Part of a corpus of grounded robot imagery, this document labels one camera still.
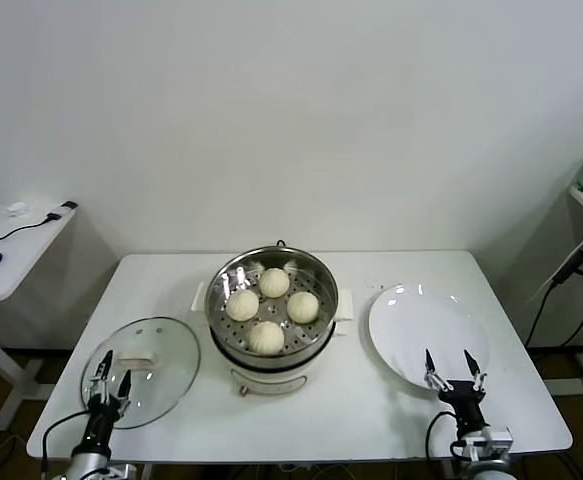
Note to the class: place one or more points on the small white desk object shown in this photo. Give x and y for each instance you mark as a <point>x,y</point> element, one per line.
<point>18,208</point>

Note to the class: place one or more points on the white steamed baozi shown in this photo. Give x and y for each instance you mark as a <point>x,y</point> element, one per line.
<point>274,282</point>
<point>303,307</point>
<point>266,337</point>
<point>242,305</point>

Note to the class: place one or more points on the glass pot lid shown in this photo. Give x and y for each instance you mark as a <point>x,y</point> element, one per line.
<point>143,359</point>

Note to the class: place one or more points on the black and grey adapter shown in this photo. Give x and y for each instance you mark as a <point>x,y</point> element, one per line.
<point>63,209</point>

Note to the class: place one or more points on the white electric cooker base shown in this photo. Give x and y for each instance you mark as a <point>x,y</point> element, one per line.
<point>271,382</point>

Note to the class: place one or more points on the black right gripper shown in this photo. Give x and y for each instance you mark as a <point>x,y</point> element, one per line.
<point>466,400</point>

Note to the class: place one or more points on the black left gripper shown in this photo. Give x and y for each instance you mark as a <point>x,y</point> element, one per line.
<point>102,420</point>

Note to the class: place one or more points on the white round plate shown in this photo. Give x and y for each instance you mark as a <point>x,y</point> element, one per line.
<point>411,330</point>

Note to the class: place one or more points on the white side desk with mouse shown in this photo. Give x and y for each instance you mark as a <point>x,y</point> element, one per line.
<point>21,250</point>

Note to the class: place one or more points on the stainless steel steamer basket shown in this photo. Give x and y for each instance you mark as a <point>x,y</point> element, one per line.
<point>321,280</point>

